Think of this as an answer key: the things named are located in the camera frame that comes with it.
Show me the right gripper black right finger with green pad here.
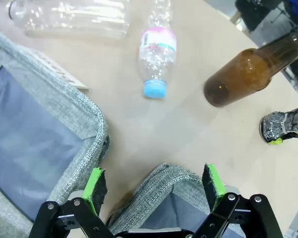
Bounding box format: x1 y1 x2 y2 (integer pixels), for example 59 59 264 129
193 163 284 238

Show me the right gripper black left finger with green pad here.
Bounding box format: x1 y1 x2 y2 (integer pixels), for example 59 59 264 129
29 168 112 238

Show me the crushed black soda can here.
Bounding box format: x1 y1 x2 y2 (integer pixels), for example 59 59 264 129
259 101 298 146

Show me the brown glass bottle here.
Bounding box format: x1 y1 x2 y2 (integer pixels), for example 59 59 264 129
203 25 298 108

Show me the small plastic bottle blue cap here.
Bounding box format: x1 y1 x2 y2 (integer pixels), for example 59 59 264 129
138 0 177 99

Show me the large clear plastic bottle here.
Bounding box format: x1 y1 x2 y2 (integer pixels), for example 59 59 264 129
6 0 131 40

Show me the grey fabric basket can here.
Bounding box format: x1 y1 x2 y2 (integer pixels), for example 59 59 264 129
106 163 246 238

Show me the grey fabric basket plastic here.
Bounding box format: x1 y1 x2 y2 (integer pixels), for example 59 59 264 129
0 26 110 238

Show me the white label card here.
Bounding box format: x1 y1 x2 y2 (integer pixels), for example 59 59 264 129
27 48 91 92

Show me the black office chair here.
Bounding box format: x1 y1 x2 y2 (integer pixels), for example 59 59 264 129
234 0 293 48

